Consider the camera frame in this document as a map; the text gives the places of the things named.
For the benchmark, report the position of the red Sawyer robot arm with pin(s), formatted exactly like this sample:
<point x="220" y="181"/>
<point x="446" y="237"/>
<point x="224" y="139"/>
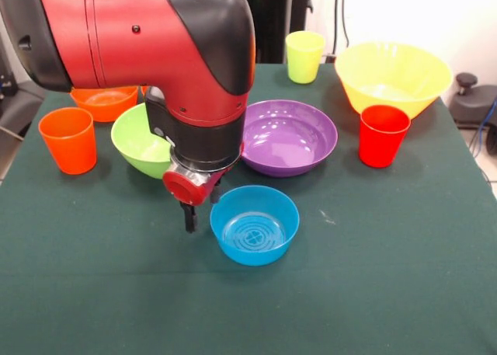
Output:
<point x="136" y="40"/>

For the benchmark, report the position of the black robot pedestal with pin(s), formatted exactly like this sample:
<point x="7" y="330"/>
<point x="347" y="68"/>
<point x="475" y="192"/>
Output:
<point x="279" y="21"/>

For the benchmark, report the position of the blue bowl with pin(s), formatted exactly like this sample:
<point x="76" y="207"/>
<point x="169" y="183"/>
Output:
<point x="254" y="234"/>

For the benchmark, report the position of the purple bowl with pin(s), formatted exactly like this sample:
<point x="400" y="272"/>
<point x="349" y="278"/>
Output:
<point x="291" y="137"/>

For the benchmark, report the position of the orange cup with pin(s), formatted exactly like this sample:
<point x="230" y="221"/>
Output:
<point x="70" y="145"/>

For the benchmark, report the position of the red cup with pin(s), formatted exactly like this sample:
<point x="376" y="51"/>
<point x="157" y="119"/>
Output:
<point x="382" y="137"/>

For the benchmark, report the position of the large yellow bowl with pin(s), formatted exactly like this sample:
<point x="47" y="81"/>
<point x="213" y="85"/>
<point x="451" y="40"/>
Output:
<point x="392" y="75"/>

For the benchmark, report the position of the green bowl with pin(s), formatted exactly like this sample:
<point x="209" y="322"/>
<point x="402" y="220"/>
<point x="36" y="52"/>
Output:
<point x="132" y="145"/>

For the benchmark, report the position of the dark green tablecloth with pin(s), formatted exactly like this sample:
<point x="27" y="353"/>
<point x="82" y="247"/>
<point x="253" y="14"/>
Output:
<point x="248" y="304"/>

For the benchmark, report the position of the black chair base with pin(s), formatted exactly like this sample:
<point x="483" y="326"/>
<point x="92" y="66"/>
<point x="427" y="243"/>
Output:
<point x="470" y="102"/>

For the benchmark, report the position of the lime green cup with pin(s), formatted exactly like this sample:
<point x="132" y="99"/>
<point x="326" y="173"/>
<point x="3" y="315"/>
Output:
<point x="304" y="60"/>

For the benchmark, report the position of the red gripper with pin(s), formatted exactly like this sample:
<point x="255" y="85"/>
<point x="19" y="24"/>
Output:
<point x="184" y="188"/>

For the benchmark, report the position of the dark grey chair base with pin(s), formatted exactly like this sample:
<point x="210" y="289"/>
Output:
<point x="19" y="106"/>

